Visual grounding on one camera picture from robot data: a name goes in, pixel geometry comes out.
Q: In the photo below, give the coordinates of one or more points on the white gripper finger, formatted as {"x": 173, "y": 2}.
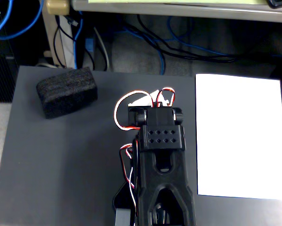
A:
{"x": 145, "y": 101}

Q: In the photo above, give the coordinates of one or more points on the black foam cube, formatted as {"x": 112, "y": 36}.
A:
{"x": 65, "y": 91}

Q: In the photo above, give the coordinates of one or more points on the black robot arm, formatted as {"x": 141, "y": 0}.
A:
{"x": 166, "y": 169}

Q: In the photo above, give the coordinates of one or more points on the small blue connector box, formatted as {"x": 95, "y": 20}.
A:
{"x": 89, "y": 44}

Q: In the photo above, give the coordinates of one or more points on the beige desk leg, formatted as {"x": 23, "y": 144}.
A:
{"x": 66, "y": 47}

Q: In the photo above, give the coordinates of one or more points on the grey desk top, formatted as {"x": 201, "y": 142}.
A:
{"x": 178, "y": 10}

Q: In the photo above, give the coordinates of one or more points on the white paper sheet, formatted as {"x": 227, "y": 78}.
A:
{"x": 239, "y": 136}

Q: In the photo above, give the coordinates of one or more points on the dark grey work board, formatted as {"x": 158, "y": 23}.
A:
{"x": 60, "y": 164}

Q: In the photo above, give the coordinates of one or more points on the grey table clamp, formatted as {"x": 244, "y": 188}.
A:
{"x": 122, "y": 217}

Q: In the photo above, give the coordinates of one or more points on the beige plastic box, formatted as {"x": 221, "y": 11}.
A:
{"x": 57, "y": 7}

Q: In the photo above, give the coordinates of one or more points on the black computer case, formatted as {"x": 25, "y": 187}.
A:
{"x": 2, "y": 80}

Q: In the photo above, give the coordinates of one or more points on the black desk device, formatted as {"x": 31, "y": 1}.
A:
{"x": 279, "y": 2}

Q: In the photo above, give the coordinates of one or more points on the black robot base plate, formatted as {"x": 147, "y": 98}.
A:
{"x": 122, "y": 197}

